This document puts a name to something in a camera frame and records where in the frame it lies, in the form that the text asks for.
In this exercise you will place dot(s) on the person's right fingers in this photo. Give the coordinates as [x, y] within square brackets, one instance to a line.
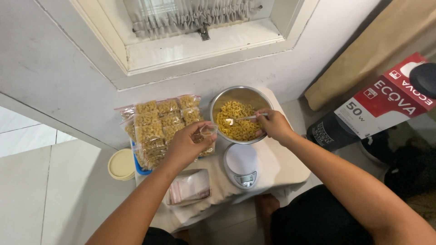
[264, 112]

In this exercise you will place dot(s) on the grey gathered curtain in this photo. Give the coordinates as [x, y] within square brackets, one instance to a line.
[184, 15]

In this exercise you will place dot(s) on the white digital kitchen scale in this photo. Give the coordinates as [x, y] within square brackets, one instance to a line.
[240, 165]

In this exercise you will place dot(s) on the metal window latch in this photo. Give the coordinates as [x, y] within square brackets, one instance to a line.
[203, 33]

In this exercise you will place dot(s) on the stainless steel bowl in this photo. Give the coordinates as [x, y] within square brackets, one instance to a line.
[238, 93]

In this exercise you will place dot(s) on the person's black shorts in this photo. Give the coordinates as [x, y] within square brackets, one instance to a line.
[316, 217]

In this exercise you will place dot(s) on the brown cardboard sheet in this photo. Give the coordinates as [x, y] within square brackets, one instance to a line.
[368, 47]

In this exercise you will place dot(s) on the loose yellow macaroni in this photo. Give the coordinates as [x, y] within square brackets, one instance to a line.
[238, 131]

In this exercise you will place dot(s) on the white window frame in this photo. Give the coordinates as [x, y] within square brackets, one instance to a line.
[204, 54]

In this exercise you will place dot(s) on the small clear plastic bag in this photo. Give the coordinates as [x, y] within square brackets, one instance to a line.
[208, 130]

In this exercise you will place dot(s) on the stack of empty zip bags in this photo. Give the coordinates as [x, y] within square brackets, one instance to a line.
[190, 187]

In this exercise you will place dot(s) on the person's leg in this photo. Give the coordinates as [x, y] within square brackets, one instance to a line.
[265, 209]

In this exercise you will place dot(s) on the white table cloth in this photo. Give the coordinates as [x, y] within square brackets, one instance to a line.
[282, 163]

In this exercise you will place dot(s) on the person's left fingers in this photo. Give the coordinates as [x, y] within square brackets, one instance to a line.
[201, 126]

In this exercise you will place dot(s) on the pile of macaroni packets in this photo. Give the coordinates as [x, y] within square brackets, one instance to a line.
[150, 131]

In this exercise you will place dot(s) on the person's right hand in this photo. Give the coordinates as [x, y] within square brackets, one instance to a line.
[277, 126]

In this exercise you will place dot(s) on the red and white carton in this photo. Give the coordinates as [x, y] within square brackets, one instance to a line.
[385, 98]

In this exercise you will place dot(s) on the blue plastic tray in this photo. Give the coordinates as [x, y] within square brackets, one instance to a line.
[140, 168]

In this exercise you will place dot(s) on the person's left hand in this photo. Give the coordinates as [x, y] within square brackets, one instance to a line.
[185, 144]

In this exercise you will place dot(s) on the metal spoon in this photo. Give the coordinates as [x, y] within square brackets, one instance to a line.
[243, 118]

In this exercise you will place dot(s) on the black round cap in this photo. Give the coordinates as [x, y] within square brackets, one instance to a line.
[424, 80]

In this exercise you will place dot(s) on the black cylinder with white label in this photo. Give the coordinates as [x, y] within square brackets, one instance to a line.
[327, 132]

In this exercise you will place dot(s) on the cream round lid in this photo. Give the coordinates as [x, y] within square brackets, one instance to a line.
[121, 164]

